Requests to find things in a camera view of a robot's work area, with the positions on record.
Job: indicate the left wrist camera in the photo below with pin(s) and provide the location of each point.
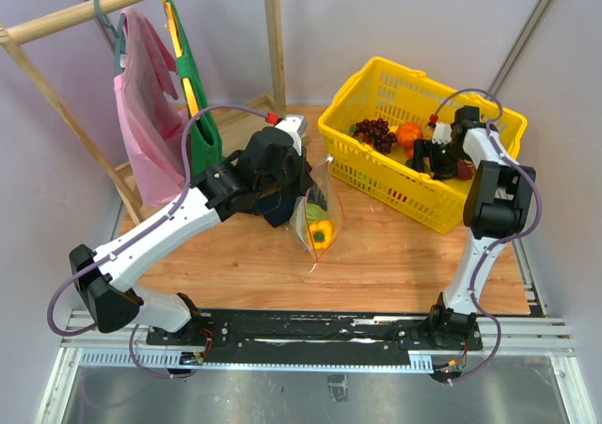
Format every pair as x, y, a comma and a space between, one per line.
294, 124

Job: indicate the purple grape bunch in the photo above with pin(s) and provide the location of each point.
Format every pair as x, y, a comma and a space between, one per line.
376, 133

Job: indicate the teal clothes hanger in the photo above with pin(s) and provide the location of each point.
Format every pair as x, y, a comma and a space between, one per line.
110, 34

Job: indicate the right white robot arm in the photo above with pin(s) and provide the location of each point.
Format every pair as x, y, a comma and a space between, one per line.
495, 212

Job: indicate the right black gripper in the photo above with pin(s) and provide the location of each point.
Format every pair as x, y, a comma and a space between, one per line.
426, 149

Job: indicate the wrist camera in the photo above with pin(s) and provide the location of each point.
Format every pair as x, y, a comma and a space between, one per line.
294, 124
441, 131

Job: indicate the purple eggplant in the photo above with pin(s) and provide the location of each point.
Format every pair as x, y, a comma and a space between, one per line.
465, 171

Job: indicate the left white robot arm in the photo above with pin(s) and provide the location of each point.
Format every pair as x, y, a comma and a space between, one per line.
109, 286

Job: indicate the pink shirt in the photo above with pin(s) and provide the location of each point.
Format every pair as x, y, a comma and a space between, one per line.
150, 125

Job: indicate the yellow clothes hanger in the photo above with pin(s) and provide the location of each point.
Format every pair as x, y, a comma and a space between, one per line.
173, 29

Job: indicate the orange tangerines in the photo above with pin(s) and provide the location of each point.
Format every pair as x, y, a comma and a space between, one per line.
406, 134

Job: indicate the clear zip top bag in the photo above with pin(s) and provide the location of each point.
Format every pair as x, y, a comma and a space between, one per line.
322, 192

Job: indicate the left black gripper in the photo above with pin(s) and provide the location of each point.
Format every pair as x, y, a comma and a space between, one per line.
298, 157

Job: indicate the yellow plastic basket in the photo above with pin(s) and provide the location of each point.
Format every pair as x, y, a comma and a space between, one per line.
397, 94

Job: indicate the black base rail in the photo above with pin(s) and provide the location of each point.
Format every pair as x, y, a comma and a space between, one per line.
319, 338

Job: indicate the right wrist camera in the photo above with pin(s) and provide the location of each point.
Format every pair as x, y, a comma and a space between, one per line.
441, 131

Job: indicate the wooden clothes rack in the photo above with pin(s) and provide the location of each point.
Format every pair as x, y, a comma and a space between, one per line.
201, 143

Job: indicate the yellow bell pepper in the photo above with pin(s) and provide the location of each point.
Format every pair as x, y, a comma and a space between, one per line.
321, 233

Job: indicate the dark navy cloth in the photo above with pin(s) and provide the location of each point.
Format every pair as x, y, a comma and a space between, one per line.
275, 206

